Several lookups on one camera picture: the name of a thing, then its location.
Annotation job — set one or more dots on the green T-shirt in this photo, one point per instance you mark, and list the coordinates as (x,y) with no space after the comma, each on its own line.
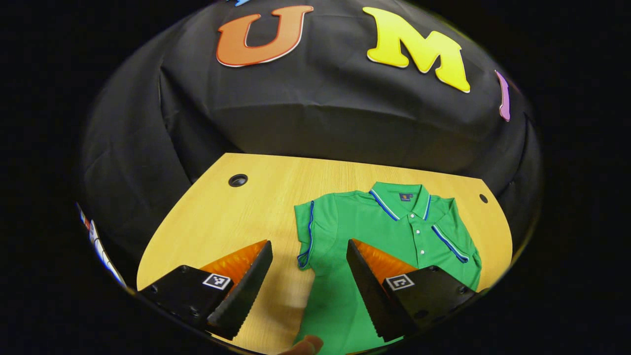
(355,222)

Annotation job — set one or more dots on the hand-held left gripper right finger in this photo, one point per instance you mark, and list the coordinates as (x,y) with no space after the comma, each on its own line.
(367,291)

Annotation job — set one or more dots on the black backdrop cloth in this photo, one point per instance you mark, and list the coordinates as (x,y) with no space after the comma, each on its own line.
(320,113)

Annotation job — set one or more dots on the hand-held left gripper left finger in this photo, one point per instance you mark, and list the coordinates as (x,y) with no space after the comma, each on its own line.
(246,291)

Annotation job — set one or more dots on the white printed strip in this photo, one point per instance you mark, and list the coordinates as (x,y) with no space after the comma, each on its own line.
(101,251)

